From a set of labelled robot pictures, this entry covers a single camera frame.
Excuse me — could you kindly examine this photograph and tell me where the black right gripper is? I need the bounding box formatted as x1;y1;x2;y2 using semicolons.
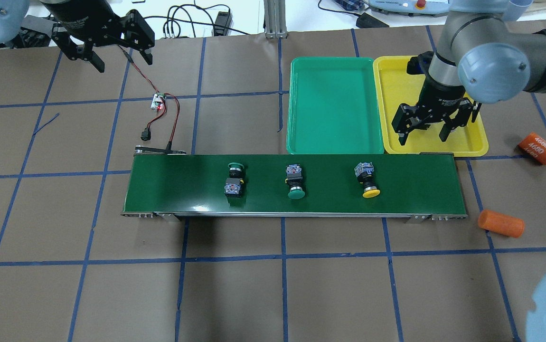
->
392;76;482;146

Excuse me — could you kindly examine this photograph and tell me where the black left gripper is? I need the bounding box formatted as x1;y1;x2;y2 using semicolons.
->
51;9;154;73

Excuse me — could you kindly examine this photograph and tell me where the yellow push button switch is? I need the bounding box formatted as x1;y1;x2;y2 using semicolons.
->
355;162;381;199

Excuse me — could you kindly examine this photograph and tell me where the green push button switch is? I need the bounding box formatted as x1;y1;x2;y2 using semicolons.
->
285;164;306;200

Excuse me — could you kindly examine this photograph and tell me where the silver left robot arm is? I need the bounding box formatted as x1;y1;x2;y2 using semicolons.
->
0;0;155;72

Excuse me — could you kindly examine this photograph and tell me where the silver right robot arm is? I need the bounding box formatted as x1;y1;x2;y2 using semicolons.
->
392;0;546;342

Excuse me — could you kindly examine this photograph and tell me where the yellow plastic tray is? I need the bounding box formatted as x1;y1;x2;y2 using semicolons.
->
373;51;489;157

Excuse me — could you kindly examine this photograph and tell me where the small motor controller board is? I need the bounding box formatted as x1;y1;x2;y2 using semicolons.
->
150;92;166;111

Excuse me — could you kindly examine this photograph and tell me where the green plastic tray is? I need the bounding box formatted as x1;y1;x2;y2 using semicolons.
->
286;57;385;154

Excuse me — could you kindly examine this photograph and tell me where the grey teach pendant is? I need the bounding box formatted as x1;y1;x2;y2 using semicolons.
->
364;0;452;17

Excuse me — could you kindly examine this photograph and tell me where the plain orange cylinder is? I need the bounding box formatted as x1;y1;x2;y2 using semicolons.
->
477;209;525;238

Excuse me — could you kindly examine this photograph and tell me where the green conveyor belt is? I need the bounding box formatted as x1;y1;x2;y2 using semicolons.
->
121;147;468;222

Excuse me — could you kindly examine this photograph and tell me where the red black power cable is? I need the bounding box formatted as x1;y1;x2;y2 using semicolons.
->
121;45;181;152

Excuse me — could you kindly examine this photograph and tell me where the aluminium frame post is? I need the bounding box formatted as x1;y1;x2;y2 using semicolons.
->
264;0;288;39

